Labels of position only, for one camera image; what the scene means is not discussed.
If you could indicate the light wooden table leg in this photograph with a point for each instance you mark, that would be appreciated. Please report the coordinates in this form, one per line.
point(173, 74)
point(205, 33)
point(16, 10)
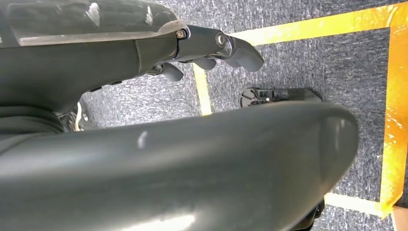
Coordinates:
point(401, 220)

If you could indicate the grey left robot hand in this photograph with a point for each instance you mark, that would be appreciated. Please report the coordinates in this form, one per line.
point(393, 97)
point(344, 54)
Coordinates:
point(79, 60)

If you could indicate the yellow floor tape strip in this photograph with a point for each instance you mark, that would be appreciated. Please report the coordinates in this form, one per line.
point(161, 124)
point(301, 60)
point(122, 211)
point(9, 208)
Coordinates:
point(350, 204)
point(318, 24)
point(395, 121)
point(202, 92)

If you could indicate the grey robot leg shell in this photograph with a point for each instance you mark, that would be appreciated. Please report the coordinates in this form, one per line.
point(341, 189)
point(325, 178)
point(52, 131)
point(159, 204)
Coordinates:
point(178, 172)

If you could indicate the black robot foot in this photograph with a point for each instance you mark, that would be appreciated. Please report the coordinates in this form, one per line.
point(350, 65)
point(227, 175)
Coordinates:
point(280, 95)

